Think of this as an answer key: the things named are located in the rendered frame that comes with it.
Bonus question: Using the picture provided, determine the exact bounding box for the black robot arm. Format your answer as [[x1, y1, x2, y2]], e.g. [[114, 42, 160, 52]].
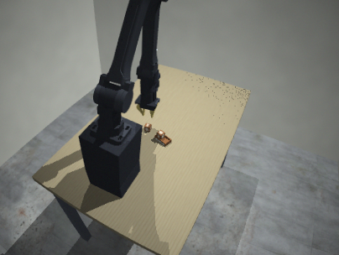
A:
[[90, 0, 168, 145]]

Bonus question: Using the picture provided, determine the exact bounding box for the brown open tray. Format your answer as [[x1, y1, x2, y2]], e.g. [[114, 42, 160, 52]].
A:
[[154, 134, 172, 146]]

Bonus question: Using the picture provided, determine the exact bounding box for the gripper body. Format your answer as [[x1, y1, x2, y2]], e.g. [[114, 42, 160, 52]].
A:
[[135, 92, 159, 111]]

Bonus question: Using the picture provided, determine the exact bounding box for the brown cube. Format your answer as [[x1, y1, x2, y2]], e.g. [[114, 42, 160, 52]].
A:
[[157, 130, 165, 139], [144, 123, 152, 132]]

